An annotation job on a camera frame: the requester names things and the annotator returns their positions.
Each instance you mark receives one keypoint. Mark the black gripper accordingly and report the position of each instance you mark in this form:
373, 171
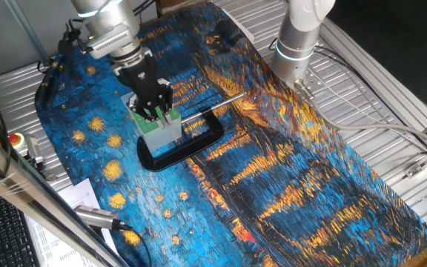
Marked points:
139, 78

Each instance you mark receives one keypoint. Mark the clear large pipette tip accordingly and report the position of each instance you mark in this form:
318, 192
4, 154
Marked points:
164, 124

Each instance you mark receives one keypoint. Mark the translucent box with green rack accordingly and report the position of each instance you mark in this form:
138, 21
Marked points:
161, 139

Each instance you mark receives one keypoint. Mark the black C-clamp with steel screw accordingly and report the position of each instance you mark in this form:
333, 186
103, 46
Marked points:
198, 146

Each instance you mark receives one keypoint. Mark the brown cardboard box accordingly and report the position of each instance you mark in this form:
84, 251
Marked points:
176, 4

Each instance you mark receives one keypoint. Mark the red emergency stop button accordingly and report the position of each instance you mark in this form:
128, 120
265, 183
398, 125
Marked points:
14, 139

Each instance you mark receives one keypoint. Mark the thin grey metal pole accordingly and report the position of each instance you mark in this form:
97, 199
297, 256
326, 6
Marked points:
29, 33

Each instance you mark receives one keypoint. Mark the blue and orange painted cloth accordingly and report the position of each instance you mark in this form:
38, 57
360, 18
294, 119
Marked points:
291, 185

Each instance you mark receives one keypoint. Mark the silver robot mounting plate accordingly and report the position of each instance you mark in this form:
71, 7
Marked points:
319, 83

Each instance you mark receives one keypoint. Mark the white printed paper sheet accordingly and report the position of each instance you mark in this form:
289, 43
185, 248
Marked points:
50, 244

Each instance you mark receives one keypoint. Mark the black computer keyboard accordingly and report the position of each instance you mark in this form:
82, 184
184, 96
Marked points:
2, 230

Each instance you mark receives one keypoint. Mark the silver ribbed camera box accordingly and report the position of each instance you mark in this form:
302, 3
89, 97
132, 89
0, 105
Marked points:
109, 42

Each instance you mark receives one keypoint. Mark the grey metal bracket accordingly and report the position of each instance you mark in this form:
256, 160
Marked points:
35, 152

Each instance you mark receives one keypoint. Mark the aluminium frame beam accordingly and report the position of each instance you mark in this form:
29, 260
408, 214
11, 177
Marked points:
32, 193

